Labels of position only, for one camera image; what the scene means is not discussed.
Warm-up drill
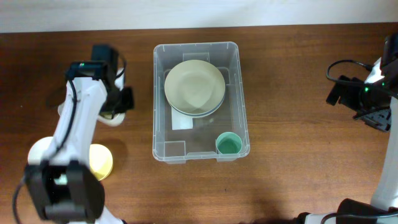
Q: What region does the cream cup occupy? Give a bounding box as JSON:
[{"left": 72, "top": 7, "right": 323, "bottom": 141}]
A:
[{"left": 97, "top": 113, "right": 126, "bottom": 127}]

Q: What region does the yellow bowl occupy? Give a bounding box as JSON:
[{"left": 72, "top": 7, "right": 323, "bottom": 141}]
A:
[{"left": 90, "top": 144, "right": 113, "bottom": 181}]

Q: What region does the blue bowl plate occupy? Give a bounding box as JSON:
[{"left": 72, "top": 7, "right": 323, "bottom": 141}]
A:
[{"left": 168, "top": 94, "right": 226, "bottom": 118}]

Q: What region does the white bowl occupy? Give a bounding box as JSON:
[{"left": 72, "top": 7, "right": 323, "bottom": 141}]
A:
[{"left": 27, "top": 136, "right": 53, "bottom": 165}]

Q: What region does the green cup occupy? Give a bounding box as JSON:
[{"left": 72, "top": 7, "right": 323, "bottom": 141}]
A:
[{"left": 216, "top": 132, "right": 243, "bottom": 154}]

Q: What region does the grey cup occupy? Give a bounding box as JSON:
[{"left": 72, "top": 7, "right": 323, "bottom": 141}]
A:
[{"left": 57, "top": 103, "right": 65, "bottom": 116}]

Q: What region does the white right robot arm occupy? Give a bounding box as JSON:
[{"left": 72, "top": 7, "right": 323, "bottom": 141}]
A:
[{"left": 293, "top": 54, "right": 397, "bottom": 224}]

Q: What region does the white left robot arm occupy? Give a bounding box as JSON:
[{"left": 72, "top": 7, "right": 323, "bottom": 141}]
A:
[{"left": 21, "top": 59, "right": 134, "bottom": 223}]

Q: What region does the white label in container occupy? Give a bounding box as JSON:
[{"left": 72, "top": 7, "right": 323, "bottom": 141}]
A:
[{"left": 171, "top": 108, "right": 193, "bottom": 130}]

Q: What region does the clear plastic storage container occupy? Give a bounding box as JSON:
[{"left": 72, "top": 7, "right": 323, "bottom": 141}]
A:
[{"left": 152, "top": 42, "right": 251, "bottom": 164}]

